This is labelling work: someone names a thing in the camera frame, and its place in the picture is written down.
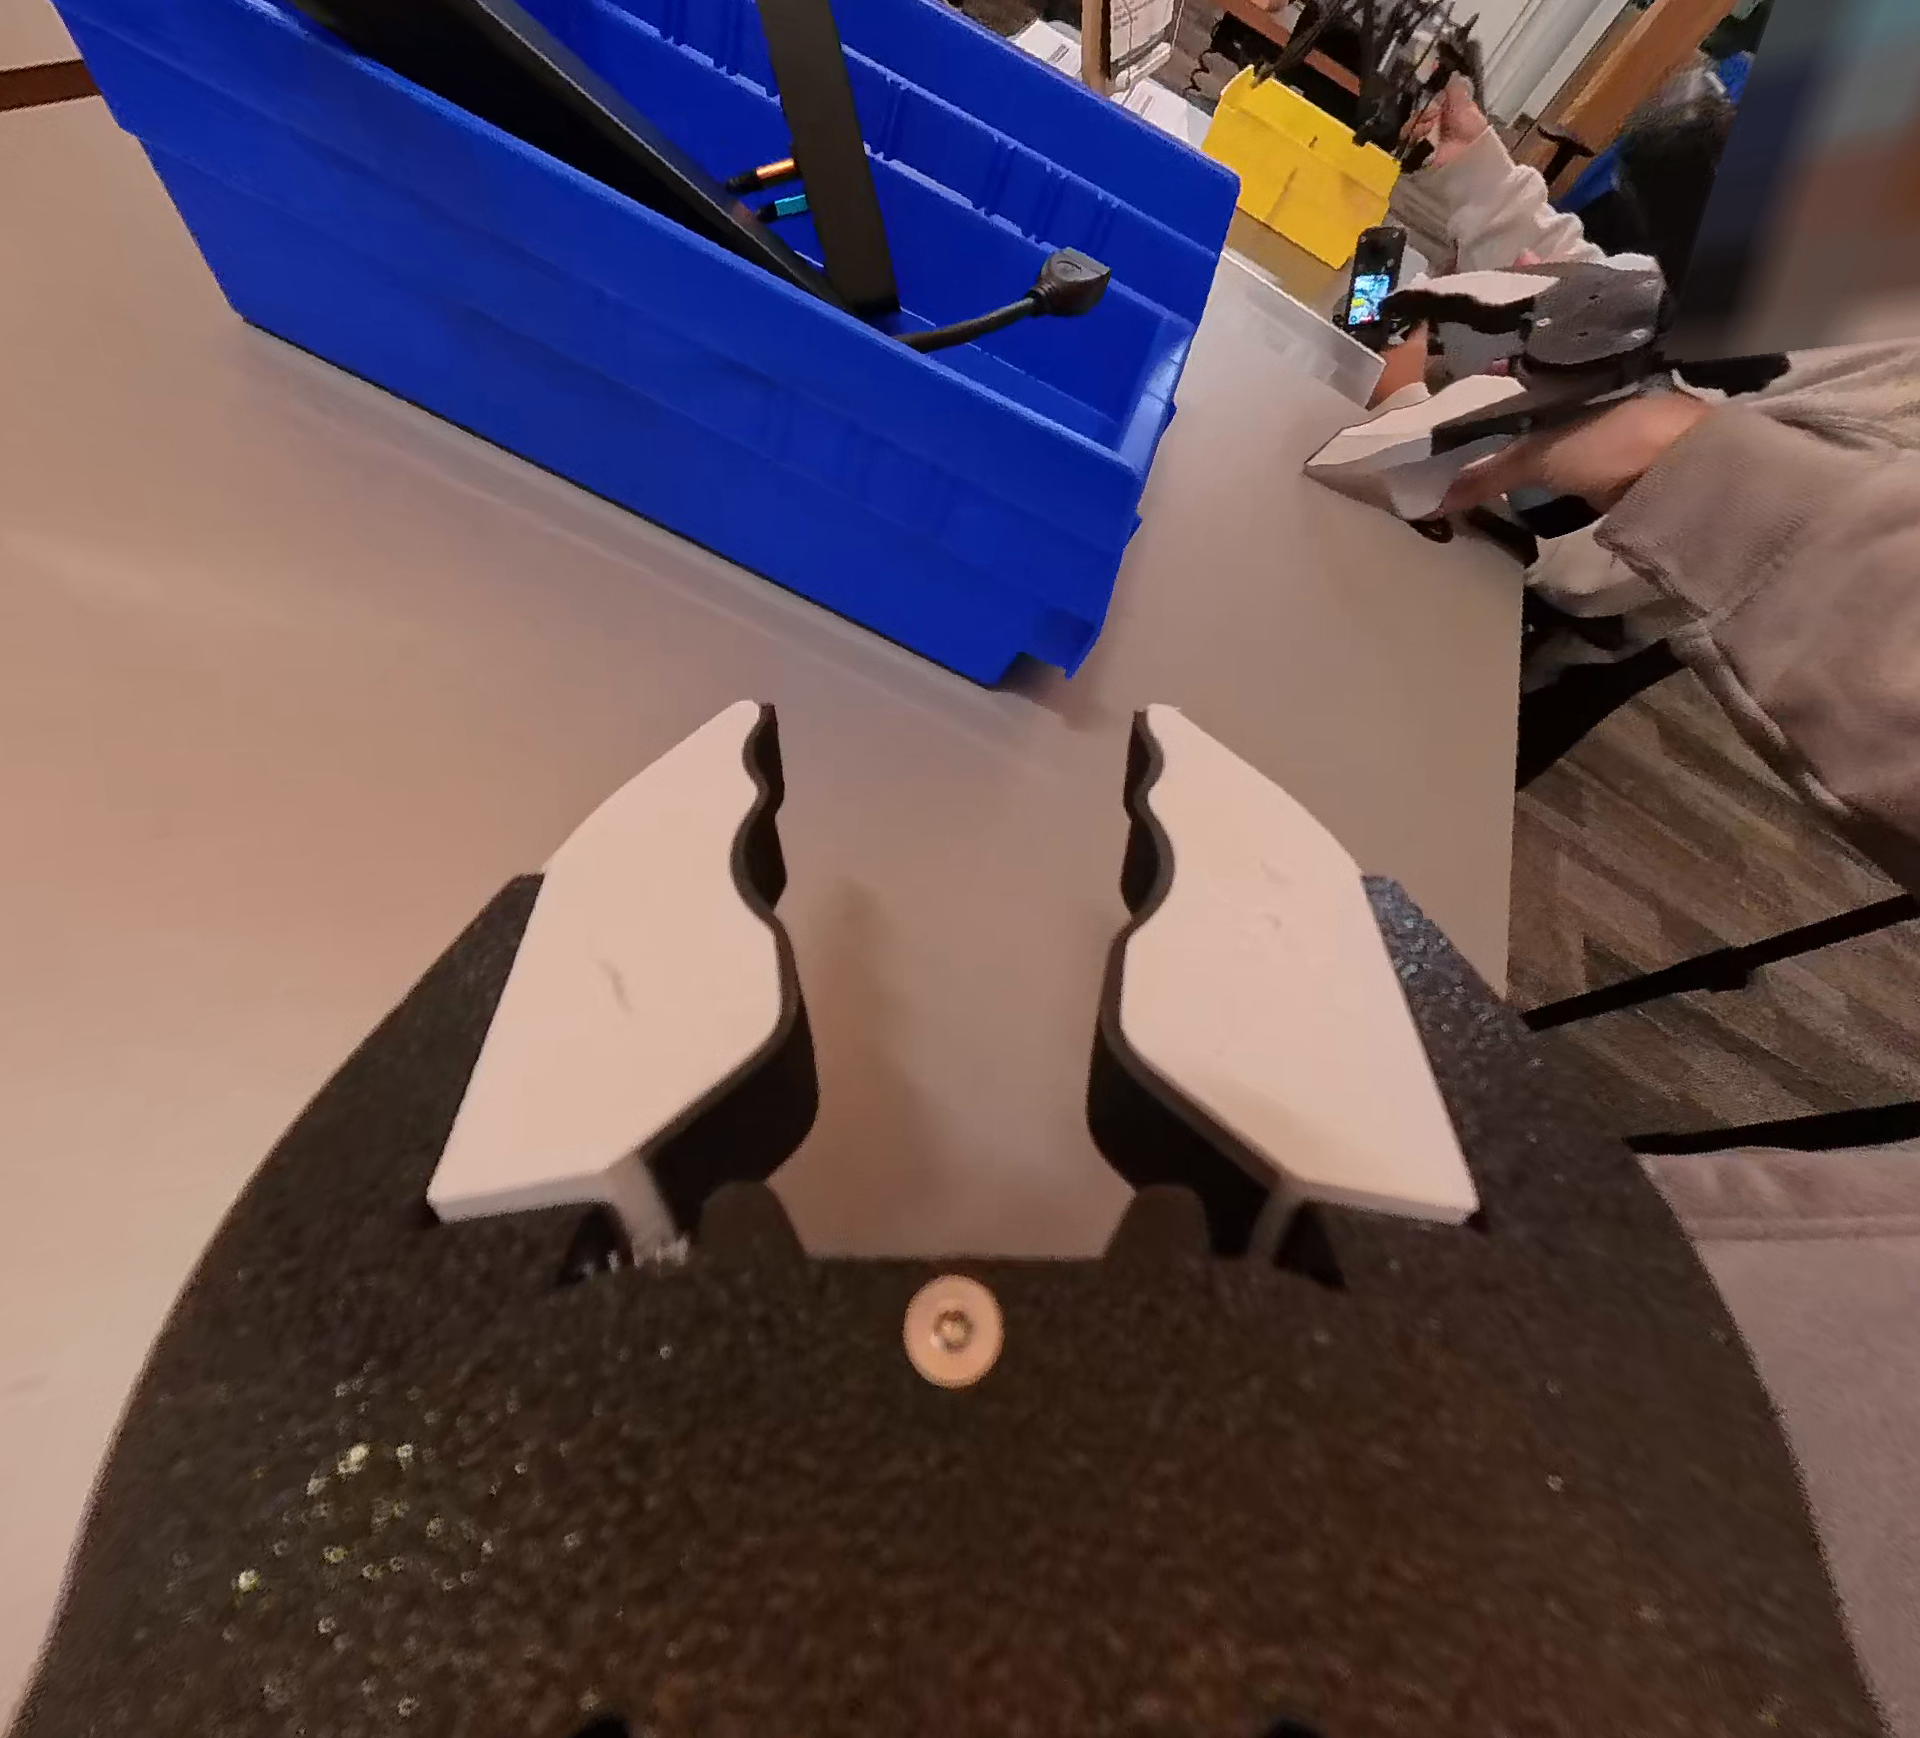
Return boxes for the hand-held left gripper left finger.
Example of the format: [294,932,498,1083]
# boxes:
[426,701,820,1238]

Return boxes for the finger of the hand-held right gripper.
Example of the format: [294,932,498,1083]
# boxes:
[1303,376,1539,525]
[1377,267,1566,384]

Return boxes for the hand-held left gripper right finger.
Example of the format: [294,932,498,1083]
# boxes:
[1086,703,1482,1245]

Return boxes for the blue plastic bin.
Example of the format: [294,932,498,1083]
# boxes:
[0,0,1244,691]

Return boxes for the another person's forearm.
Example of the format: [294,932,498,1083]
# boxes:
[1410,94,1609,272]

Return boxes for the person's right forearm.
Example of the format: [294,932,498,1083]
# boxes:
[1593,334,1920,868]

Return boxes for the person's right hand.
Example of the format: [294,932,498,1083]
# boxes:
[1444,393,1715,525]

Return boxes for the yellow plastic bin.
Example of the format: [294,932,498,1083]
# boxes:
[1200,63,1404,269]

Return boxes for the black tripod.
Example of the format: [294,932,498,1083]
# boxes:
[1522,889,1920,1157]

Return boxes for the person's grey trouser leg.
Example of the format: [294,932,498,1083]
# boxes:
[1636,1141,1920,1738]

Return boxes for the flat black antenna panel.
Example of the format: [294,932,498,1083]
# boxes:
[745,0,903,316]

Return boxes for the large black electronic box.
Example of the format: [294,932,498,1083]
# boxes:
[255,0,860,308]

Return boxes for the small black camera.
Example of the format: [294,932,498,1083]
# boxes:
[1343,224,1410,337]

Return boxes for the black usb socket cable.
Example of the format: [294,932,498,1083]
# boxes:
[897,245,1114,356]

